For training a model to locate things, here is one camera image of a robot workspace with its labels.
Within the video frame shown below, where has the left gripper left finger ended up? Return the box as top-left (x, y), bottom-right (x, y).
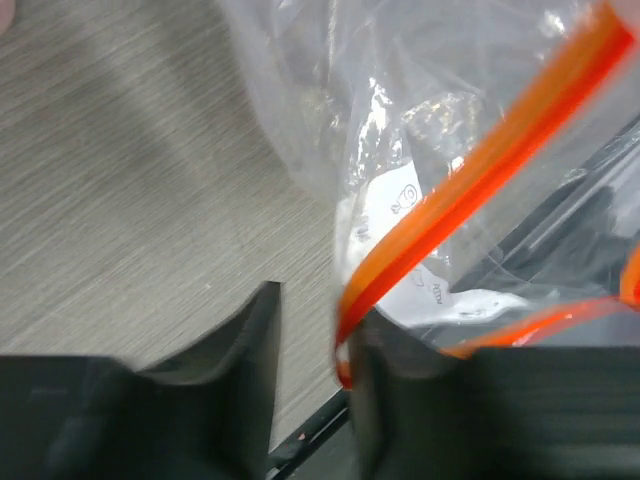
top-left (1, 282), bottom-right (281, 479)

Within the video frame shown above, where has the clear zip top bag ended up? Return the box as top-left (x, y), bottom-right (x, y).
top-left (222, 1), bottom-right (639, 385)

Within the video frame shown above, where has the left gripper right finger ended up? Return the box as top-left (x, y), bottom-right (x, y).
top-left (349, 311), bottom-right (639, 479)

